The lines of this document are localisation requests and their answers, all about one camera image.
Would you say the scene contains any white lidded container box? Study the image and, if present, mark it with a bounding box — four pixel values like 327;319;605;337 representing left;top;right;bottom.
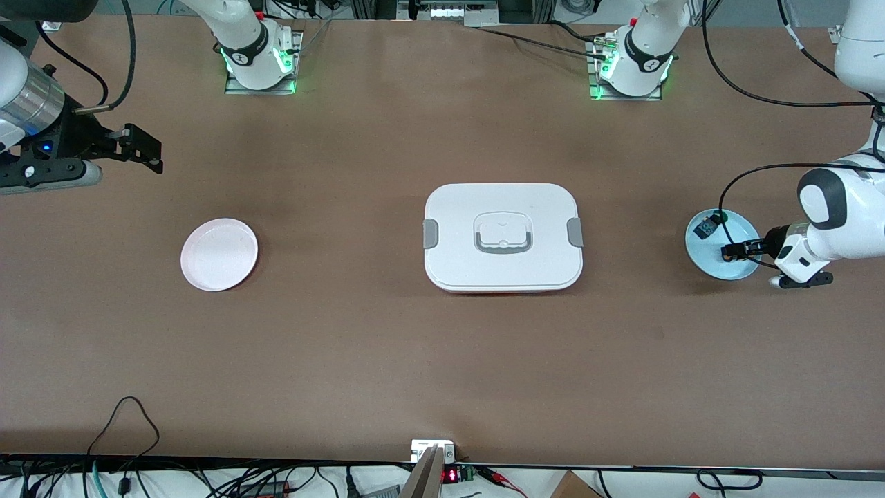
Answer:
423;183;584;295

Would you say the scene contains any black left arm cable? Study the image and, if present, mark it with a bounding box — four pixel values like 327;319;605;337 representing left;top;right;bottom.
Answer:
702;0;885;269
776;0;879;106

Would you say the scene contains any pink plate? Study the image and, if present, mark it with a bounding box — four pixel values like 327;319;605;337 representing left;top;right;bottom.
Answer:
180;219;259;292

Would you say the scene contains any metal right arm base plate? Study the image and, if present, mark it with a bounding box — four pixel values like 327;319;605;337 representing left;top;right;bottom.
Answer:
225;31;304;95

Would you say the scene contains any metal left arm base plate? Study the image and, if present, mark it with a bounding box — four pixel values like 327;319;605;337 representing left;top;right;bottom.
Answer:
589;31;663;102

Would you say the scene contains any brown cardboard piece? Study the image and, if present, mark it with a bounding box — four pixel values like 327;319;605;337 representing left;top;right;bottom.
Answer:
550;470;604;498

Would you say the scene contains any grey slanted bar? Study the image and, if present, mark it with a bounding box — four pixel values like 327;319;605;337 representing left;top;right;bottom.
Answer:
400;446;444;498

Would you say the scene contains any thin black looped cable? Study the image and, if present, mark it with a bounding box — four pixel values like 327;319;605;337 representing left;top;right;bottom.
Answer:
86;396;161;478

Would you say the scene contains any black oval cable loop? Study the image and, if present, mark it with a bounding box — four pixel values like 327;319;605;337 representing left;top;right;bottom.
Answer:
696;469;764;493

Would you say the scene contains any red clip lead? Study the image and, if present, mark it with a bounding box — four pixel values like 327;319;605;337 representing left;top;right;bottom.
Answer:
477;467;530;498

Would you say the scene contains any small white device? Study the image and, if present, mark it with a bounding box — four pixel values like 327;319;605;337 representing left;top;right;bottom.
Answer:
411;439;456;463

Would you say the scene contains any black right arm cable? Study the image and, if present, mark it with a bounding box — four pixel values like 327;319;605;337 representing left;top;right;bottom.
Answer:
35;22;109;106
73;0;136;116

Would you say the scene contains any black arm base cable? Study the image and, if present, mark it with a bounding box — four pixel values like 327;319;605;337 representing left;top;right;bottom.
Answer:
477;21;611;59

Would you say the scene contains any light blue plate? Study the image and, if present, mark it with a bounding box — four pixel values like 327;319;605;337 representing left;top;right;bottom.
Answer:
685;209;763;281

